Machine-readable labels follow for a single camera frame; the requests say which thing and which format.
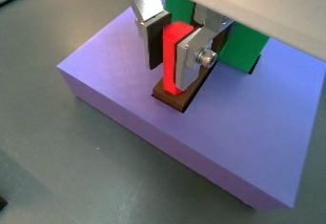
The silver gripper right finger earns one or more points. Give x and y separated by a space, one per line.
194 53

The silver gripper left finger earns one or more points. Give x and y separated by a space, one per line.
153 18

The red peg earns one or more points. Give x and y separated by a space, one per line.
173 33

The purple board block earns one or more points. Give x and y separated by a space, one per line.
245 133

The brown L-shaped block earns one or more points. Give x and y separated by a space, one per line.
181 101

